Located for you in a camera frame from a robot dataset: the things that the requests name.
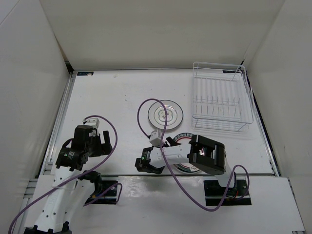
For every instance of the white wire dish rack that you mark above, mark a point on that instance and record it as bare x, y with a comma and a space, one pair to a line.
221, 97

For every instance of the glass plate with green rim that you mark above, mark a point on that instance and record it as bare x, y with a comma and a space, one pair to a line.
173, 113

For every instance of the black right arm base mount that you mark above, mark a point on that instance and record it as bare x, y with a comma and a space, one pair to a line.
237, 196

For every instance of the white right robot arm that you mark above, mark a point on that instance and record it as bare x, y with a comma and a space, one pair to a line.
207, 155

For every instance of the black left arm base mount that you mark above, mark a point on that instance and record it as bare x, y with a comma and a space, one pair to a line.
107, 196

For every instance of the small blue label sticker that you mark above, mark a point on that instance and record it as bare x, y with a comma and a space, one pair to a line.
85, 73

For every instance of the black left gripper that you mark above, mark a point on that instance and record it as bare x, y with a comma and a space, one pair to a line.
103, 148

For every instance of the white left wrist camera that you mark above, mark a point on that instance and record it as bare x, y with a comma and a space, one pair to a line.
93, 122

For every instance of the aluminium frame rail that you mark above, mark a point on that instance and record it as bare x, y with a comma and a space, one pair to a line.
284, 99
49, 157

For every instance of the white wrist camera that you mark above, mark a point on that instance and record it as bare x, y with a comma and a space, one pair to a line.
93, 122
155, 138

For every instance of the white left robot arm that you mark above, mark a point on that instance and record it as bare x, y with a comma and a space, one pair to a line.
72, 185

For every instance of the aluminium frame rail left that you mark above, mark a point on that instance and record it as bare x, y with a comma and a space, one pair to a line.
49, 157

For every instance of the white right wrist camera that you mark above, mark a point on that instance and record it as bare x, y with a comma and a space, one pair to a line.
155, 138

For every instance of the aluminium frame rail right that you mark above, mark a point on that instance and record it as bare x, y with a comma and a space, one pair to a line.
284, 99

